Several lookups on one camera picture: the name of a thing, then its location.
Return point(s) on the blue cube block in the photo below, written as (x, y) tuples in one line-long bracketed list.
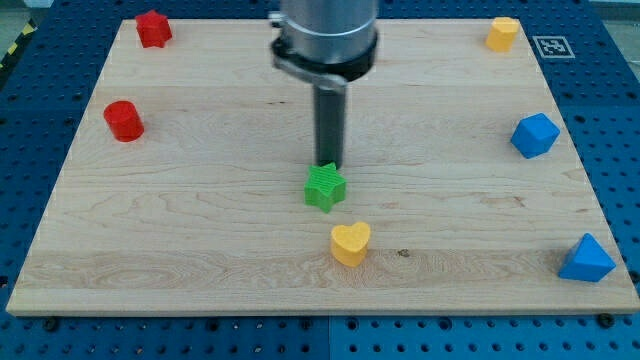
[(534, 135)]

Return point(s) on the blue triangle block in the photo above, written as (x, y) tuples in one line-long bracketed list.
[(586, 261)]

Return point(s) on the green star block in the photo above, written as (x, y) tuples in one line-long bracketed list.
[(324, 187)]

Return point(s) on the black yellow hazard tape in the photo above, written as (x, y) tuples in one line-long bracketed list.
[(18, 46)]

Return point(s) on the white fiducial marker tag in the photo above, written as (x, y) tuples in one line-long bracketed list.
[(553, 47)]

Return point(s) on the yellow heart block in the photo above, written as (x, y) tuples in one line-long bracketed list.
[(349, 243)]

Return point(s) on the wooden board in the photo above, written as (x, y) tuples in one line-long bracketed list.
[(204, 214)]

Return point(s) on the yellow hexagon block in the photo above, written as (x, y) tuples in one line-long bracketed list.
[(502, 34)]

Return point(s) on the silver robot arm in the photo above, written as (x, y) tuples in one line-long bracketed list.
[(326, 43)]

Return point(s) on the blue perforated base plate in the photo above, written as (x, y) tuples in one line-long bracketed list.
[(45, 94)]

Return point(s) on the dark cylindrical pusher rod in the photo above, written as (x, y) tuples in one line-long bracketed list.
[(329, 110)]

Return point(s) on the red star block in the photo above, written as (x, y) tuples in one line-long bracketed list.
[(153, 29)]

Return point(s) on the red cylinder block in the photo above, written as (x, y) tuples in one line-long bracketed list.
[(123, 121)]

